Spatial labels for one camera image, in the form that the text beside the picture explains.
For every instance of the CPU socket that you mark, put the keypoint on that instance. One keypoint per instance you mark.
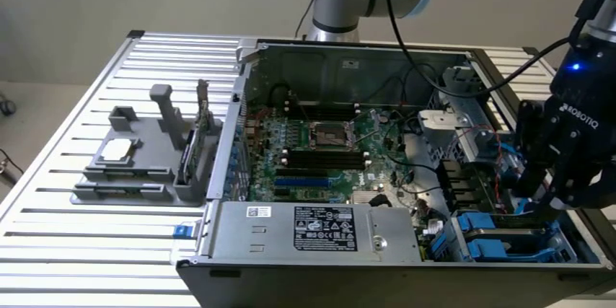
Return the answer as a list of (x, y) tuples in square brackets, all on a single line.
[(332, 136)]

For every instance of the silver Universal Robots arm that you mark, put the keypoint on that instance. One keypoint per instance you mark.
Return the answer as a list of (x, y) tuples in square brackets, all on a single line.
[(336, 5)]

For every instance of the blue disk bay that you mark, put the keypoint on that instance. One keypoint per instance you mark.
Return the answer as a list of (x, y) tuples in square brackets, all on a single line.
[(476, 221)]

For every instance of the black fan shroud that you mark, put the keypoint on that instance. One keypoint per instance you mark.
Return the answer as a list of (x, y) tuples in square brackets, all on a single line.
[(459, 181)]

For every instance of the blue expansion slot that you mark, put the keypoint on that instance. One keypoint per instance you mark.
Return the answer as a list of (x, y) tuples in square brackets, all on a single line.
[(303, 181)]

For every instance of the green motherboard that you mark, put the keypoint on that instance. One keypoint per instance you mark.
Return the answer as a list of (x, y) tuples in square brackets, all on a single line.
[(384, 149)]

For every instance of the silver power supply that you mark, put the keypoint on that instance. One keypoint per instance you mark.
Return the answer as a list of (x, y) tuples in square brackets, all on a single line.
[(270, 246)]

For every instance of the white barcode sticker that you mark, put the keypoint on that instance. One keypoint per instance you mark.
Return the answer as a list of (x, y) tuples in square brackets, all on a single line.
[(258, 211)]

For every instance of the black power supply label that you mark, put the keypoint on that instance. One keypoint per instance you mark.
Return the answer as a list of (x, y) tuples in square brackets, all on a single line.
[(324, 228)]

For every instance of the coin cell battery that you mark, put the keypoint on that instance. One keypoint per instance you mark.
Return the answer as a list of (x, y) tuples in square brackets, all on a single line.
[(383, 118)]

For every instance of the silver drive cage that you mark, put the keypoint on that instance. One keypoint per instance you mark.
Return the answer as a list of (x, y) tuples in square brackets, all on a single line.
[(452, 120)]

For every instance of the graphics card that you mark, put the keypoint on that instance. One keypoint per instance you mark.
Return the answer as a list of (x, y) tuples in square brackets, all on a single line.
[(199, 127)]

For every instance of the open black PC case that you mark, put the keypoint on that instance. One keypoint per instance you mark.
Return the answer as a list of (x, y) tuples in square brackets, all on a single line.
[(336, 286)]

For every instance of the black background object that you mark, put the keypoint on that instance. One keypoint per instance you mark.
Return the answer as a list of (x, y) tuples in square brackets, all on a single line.
[(7, 106)]

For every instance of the silver CPU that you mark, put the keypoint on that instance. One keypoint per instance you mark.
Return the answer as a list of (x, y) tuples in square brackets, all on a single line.
[(115, 150)]

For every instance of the disk drive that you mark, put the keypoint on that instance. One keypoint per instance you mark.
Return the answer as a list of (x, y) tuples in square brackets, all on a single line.
[(518, 221)]

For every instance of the silver chipset heatsink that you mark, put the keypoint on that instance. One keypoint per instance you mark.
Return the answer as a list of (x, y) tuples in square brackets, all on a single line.
[(367, 198)]

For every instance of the grey parts rack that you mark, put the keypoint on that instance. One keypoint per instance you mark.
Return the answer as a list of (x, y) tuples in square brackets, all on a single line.
[(154, 142)]

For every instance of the black RAM slot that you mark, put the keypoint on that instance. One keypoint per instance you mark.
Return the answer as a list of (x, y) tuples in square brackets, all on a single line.
[(327, 108), (327, 151), (327, 156), (327, 160), (327, 164), (327, 102), (327, 105), (327, 112)]

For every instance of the black expansion slot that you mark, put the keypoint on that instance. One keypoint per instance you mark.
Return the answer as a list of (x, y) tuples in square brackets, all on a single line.
[(303, 190), (303, 172)]

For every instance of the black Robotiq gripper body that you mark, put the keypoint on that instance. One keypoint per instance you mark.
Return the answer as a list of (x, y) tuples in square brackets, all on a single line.
[(584, 84)]

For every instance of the blue case latch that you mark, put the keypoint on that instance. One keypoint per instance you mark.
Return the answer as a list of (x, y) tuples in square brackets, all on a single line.
[(182, 233)]

